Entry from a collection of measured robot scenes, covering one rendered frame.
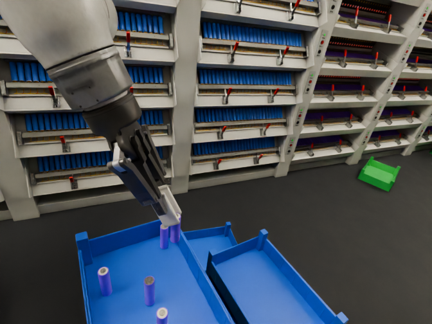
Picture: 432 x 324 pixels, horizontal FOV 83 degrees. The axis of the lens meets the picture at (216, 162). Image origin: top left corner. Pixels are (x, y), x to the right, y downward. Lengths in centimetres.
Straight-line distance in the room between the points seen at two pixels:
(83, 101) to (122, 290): 36
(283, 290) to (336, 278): 48
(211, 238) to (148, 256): 61
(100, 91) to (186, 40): 79
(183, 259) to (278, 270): 34
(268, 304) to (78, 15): 71
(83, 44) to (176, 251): 44
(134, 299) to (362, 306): 90
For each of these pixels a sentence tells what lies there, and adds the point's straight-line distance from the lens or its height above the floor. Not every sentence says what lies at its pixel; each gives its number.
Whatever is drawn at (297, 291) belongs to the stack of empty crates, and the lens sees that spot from 80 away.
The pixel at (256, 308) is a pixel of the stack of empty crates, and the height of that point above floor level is 24.
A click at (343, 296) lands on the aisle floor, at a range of 119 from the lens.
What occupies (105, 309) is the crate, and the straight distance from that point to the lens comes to 55.
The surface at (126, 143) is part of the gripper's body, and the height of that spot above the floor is 70.
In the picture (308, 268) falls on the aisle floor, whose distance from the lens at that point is 121.
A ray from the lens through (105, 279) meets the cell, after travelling 52.
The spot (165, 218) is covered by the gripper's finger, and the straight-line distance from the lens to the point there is 46.
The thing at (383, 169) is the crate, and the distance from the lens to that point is 228.
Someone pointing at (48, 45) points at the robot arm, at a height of 82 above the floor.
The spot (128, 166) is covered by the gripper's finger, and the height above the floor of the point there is 68.
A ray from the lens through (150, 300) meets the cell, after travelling 52.
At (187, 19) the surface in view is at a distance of 109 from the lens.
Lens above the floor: 87
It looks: 31 degrees down
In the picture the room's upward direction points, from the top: 8 degrees clockwise
